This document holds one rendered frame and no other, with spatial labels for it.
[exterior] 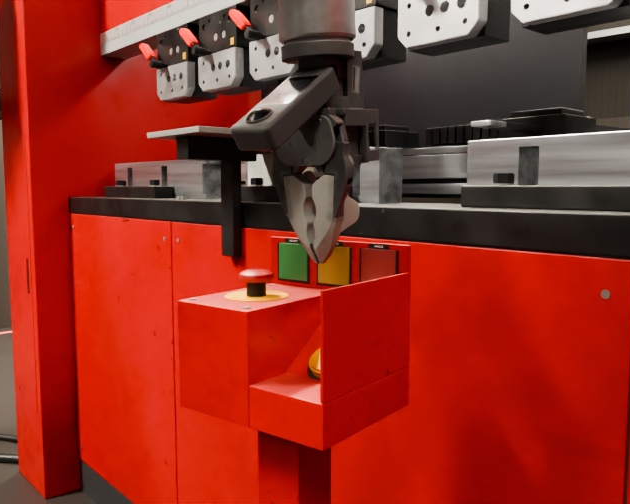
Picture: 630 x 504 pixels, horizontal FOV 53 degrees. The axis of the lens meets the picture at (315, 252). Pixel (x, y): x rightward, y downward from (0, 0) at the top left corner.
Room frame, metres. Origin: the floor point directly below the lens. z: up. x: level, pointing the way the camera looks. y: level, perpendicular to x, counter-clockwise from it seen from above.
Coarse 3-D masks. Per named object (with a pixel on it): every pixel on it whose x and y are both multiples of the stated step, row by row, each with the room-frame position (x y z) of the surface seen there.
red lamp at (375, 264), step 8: (368, 256) 0.71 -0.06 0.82; (376, 256) 0.71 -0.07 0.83; (384, 256) 0.70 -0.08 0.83; (392, 256) 0.69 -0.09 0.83; (368, 264) 0.71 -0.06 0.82; (376, 264) 0.71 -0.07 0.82; (384, 264) 0.70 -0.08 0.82; (392, 264) 0.69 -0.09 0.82; (368, 272) 0.71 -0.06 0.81; (376, 272) 0.71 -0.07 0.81; (384, 272) 0.70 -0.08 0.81; (392, 272) 0.69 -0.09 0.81; (368, 280) 0.71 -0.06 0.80
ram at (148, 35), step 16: (112, 0) 1.82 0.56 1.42; (128, 0) 1.75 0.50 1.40; (144, 0) 1.68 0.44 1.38; (160, 0) 1.61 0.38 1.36; (208, 0) 1.45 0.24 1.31; (224, 0) 1.40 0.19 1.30; (240, 0) 1.36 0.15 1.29; (112, 16) 1.83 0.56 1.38; (128, 16) 1.75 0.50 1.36; (176, 16) 1.56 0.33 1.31; (192, 16) 1.50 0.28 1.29; (144, 32) 1.68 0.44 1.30; (160, 32) 1.62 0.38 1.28; (112, 48) 1.83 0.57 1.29; (128, 48) 1.79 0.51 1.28
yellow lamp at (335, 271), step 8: (336, 248) 0.74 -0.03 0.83; (344, 248) 0.73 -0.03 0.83; (336, 256) 0.74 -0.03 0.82; (344, 256) 0.73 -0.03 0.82; (320, 264) 0.75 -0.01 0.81; (328, 264) 0.75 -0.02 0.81; (336, 264) 0.74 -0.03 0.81; (344, 264) 0.73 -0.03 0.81; (320, 272) 0.75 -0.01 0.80; (328, 272) 0.75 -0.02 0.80; (336, 272) 0.74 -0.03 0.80; (344, 272) 0.73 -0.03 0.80; (320, 280) 0.75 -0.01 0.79; (328, 280) 0.75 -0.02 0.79; (336, 280) 0.74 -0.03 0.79; (344, 280) 0.73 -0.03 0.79
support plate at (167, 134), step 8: (184, 128) 1.06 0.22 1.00; (192, 128) 1.04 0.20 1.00; (200, 128) 1.03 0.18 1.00; (208, 128) 1.04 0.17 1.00; (216, 128) 1.05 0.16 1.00; (224, 128) 1.06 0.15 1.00; (152, 136) 1.15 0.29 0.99; (160, 136) 1.12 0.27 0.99; (168, 136) 1.12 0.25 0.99; (176, 136) 1.12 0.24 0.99; (208, 136) 1.12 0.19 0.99; (216, 136) 1.12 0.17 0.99; (224, 136) 1.12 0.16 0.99; (232, 136) 1.12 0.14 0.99
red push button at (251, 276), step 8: (248, 272) 0.69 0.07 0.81; (256, 272) 0.69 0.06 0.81; (264, 272) 0.70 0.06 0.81; (240, 280) 0.70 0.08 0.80; (248, 280) 0.69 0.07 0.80; (256, 280) 0.69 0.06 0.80; (264, 280) 0.69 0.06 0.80; (248, 288) 0.70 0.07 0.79; (256, 288) 0.70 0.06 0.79; (264, 288) 0.70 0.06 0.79; (256, 296) 0.70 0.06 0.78
